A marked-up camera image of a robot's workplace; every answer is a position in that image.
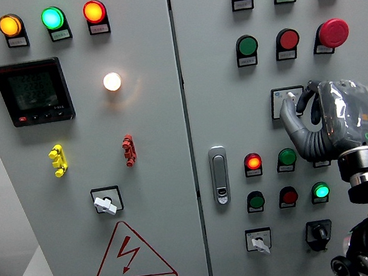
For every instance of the small lit green lamp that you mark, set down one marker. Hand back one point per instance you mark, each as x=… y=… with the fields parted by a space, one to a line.
x=320 y=191

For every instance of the large red stop button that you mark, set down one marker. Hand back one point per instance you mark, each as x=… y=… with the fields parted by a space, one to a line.
x=333 y=32

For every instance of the green lamp beside yellow lamp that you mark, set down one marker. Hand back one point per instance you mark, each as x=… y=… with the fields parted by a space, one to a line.
x=52 y=18

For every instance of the large red push button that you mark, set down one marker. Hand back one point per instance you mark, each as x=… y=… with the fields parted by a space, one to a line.
x=289 y=39

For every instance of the pale grey door with display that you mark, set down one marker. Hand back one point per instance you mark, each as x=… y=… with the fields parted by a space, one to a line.
x=155 y=131

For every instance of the pale grey door with lock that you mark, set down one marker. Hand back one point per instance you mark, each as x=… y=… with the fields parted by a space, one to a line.
x=229 y=121

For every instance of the red warning triangle sticker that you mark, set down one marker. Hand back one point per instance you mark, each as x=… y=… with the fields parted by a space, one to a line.
x=127 y=248

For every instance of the black display meter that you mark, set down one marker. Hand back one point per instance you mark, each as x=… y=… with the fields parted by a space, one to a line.
x=33 y=92

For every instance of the orange-red lit round lamp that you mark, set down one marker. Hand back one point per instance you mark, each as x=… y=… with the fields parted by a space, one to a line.
x=94 y=11

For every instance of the small green domed lamp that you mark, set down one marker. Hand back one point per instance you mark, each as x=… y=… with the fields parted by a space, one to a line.
x=287 y=157

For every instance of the small red push button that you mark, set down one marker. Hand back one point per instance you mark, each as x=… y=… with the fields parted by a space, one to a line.
x=289 y=197

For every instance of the white round lamp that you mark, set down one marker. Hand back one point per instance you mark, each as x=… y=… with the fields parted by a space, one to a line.
x=112 y=81

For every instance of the yellow round lamp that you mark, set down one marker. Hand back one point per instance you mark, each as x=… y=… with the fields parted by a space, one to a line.
x=10 y=26

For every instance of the small green push button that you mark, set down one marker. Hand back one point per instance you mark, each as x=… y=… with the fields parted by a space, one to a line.
x=256 y=201

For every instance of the large green push button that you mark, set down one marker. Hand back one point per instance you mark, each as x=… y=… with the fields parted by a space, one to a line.
x=248 y=45

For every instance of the small lit red lamp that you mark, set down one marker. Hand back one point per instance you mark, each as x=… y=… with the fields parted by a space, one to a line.
x=253 y=162

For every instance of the small white-plate turn switch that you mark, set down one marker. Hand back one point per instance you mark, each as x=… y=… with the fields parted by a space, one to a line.
x=260 y=244

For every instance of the silver door lock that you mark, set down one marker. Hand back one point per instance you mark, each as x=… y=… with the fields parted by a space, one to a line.
x=219 y=174

